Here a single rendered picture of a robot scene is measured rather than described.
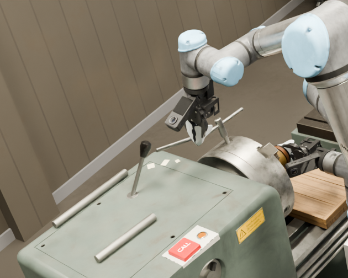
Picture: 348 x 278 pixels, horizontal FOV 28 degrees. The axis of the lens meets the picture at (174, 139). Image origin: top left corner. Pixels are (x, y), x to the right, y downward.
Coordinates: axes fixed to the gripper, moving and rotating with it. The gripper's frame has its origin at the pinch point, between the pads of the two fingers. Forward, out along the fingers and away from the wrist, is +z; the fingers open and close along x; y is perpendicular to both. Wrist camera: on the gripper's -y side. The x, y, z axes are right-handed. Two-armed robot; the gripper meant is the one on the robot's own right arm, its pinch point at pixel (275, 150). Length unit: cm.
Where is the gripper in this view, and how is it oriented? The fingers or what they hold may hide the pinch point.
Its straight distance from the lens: 234.8
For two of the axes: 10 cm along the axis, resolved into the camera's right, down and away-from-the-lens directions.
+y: 7.0, -5.0, 5.1
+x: -2.4, -8.4, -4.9
